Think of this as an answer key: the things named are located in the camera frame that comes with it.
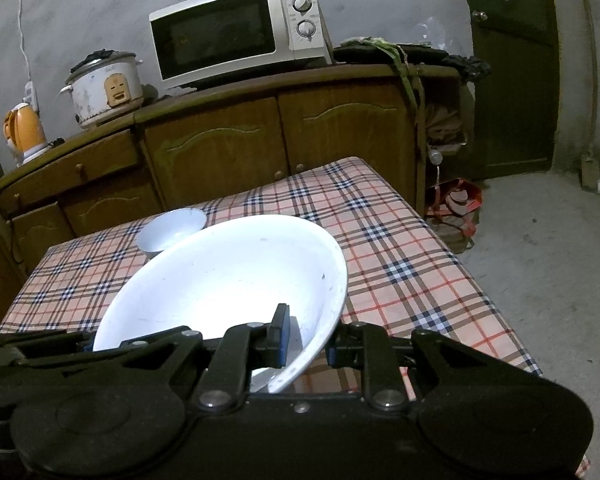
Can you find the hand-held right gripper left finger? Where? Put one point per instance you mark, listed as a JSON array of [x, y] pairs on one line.
[[283, 332]]

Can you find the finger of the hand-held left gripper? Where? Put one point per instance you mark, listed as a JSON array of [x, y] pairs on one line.
[[55, 342]]

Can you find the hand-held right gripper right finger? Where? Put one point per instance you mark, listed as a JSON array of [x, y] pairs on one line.
[[331, 357]]

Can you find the shallow white bowl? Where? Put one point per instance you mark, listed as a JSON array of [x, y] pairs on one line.
[[220, 280]]

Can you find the deep white bowl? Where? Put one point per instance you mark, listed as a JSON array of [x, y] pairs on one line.
[[175, 230]]

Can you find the plaid tablecloth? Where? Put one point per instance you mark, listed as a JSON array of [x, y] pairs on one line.
[[405, 270]]

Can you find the wooden kitchen cabinet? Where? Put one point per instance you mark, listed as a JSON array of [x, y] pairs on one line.
[[220, 140]]

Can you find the red bag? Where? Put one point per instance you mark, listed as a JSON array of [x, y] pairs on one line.
[[460, 200]]

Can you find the orange electric kettle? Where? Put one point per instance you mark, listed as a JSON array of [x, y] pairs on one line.
[[27, 130]]

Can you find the white rice cooker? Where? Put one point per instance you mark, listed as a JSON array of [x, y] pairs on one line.
[[95, 100]]

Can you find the white power strip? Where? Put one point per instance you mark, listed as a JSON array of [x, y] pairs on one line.
[[30, 95]]

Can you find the brown cloth bag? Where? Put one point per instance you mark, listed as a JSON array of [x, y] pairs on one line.
[[447, 120]]

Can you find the dark flat tray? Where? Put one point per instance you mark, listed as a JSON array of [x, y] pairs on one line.
[[360, 52]]

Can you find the white microwave oven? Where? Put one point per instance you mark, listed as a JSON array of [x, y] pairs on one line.
[[215, 35]]

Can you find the dark green door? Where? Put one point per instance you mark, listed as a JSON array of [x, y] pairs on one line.
[[510, 85]]

